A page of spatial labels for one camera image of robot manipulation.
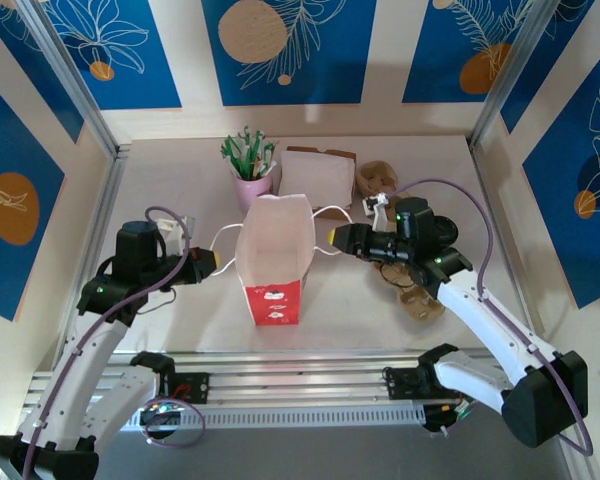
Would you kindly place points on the brown pulp cup carrier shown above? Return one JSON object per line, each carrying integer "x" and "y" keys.
{"x": 420, "y": 307}
{"x": 375, "y": 175}

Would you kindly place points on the red white paper bag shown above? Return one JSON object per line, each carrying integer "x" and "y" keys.
{"x": 272, "y": 305}

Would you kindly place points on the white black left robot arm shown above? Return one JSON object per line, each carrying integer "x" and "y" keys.
{"x": 60, "y": 400}

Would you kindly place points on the kraft cardboard box white top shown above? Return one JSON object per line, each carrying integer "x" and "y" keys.
{"x": 315, "y": 175}

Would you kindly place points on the pink straw holder cup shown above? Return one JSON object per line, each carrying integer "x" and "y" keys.
{"x": 250, "y": 192}

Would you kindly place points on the green white wrapped straw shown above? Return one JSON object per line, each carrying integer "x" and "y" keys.
{"x": 259, "y": 150}
{"x": 230, "y": 156}
{"x": 250, "y": 150}
{"x": 241, "y": 150}
{"x": 269, "y": 156}

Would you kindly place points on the aluminium table edge rail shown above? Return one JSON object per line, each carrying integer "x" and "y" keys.
{"x": 97, "y": 215}
{"x": 485, "y": 175}

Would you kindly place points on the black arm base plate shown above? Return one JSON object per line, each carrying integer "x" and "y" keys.
{"x": 400, "y": 385}
{"x": 195, "y": 387}

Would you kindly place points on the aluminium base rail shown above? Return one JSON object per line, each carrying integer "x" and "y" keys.
{"x": 305, "y": 375}

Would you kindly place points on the aluminium frame post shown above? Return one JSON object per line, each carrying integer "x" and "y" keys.
{"x": 75, "y": 75}
{"x": 510, "y": 75}

